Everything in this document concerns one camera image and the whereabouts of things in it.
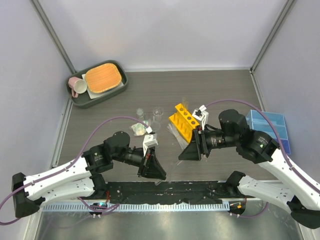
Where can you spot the orange woven mat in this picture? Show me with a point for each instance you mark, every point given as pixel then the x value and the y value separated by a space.
pixel 105 69

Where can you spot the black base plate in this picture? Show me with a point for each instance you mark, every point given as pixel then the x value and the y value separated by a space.
pixel 166 193

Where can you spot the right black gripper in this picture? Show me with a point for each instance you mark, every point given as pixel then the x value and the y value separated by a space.
pixel 194 150

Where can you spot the small glass flask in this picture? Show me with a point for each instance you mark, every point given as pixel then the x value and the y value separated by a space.
pixel 140 114

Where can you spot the white square plate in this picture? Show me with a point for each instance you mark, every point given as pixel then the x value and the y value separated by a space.
pixel 98 85

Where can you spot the pink and white mug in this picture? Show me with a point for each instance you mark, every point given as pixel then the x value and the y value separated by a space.
pixel 78 86

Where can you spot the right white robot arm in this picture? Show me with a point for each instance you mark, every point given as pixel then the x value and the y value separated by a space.
pixel 300 196

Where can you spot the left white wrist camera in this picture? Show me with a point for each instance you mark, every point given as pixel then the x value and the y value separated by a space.
pixel 149 140

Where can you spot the white slotted cable duct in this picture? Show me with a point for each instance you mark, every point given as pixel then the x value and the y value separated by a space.
pixel 182 207

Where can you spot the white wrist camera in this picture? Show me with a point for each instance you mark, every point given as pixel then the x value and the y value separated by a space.
pixel 201 115
pixel 149 140

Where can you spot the clear glass beaker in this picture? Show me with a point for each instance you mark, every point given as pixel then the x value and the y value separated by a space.
pixel 158 113

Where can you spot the yellow test tube rack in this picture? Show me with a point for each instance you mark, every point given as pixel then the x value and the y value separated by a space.
pixel 183 121

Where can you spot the crumpled plastic bag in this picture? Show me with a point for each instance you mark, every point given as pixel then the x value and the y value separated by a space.
pixel 138 129

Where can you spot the blue compartment box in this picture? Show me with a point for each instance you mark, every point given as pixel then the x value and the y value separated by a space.
pixel 257 122

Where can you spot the long glass test tube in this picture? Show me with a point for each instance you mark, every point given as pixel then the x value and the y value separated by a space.
pixel 185 103

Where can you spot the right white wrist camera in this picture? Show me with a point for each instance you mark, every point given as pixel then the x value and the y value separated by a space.
pixel 201 115

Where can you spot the bundle of plastic pipettes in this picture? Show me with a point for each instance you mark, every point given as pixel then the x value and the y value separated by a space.
pixel 181 141

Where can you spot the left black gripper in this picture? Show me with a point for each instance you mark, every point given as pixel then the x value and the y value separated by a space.
pixel 150 166

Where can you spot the dark grey tray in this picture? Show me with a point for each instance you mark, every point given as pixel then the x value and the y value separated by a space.
pixel 83 101

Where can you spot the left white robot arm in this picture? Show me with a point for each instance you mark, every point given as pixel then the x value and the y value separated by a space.
pixel 83 178

